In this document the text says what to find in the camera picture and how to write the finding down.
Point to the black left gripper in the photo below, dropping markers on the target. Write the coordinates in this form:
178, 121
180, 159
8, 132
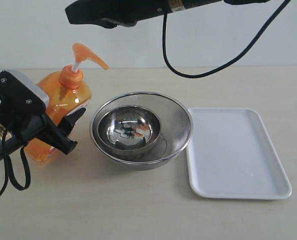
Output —
42, 128

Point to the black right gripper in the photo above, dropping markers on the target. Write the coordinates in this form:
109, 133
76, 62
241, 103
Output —
110, 14

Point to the orange pump soap bottle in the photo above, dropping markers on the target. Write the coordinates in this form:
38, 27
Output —
66, 88

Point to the small stainless steel bowl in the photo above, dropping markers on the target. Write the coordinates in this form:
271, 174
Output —
129, 129

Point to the large steel mesh strainer bowl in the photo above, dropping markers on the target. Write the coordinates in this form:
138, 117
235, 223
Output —
176, 130

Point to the white plastic tray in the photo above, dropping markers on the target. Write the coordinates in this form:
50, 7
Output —
231, 156

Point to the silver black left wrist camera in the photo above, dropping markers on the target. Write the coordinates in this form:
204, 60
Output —
19, 95

